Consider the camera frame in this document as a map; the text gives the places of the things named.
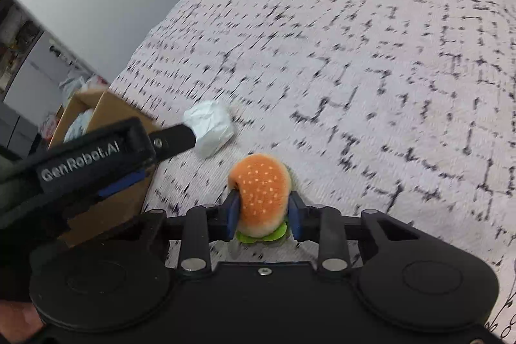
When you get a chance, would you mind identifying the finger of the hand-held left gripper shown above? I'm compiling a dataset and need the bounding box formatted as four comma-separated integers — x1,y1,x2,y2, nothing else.
147,122,198,162
98,170,147,199

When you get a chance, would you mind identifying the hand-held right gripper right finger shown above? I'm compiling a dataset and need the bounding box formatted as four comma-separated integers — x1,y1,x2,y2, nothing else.
287,191,428,274

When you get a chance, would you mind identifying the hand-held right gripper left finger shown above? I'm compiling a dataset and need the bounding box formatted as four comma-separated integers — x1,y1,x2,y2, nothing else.
117,191,242,274

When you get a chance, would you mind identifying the plush hamburger toy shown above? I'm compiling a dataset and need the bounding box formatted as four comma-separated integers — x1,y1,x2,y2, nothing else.
228,153,292,246

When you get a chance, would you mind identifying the white cloth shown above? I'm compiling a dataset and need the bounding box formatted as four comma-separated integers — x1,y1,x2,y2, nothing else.
183,100,236,160

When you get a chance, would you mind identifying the cardboard box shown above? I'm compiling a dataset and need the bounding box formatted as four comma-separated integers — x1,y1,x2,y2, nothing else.
48,89,163,248

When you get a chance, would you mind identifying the person's left hand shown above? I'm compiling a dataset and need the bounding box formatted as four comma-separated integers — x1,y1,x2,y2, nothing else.
0,301,43,344

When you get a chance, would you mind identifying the light blue rolled towel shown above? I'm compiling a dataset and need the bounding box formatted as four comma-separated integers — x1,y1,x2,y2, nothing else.
64,108,98,143

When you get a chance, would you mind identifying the plastic bag with pink contents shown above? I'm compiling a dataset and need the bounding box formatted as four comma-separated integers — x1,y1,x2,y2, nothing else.
40,112,65,142

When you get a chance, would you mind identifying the white plastic bag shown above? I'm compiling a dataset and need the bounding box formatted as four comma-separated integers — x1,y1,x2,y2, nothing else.
60,71,110,97

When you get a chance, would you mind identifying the white storage cabinet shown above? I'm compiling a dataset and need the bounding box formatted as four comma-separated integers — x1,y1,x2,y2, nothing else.
0,0,110,160

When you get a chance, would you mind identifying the white black-patterned bedspread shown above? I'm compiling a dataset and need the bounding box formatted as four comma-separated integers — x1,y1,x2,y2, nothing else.
109,0,516,329

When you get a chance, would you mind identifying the pink bed sheet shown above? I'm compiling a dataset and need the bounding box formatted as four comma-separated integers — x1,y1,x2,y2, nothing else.
483,298,516,344

